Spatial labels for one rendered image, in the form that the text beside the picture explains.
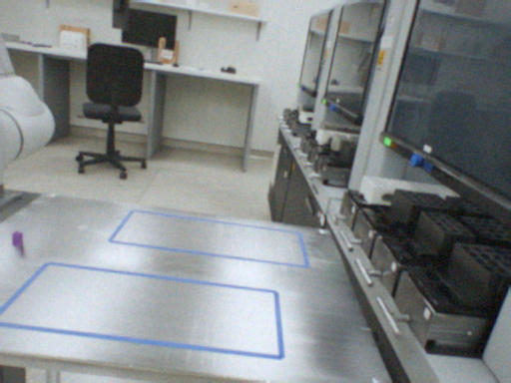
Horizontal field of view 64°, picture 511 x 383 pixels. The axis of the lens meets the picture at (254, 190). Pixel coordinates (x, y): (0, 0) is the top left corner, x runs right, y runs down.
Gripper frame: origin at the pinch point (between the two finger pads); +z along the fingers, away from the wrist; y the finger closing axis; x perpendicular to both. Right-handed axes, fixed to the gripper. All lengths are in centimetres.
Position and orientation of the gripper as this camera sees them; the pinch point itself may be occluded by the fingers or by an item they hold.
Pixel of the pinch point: (120, 12)
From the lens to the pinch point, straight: 99.8
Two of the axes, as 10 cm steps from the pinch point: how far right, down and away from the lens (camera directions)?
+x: 9.7, 1.9, -1.2
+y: -1.7, 2.9, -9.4
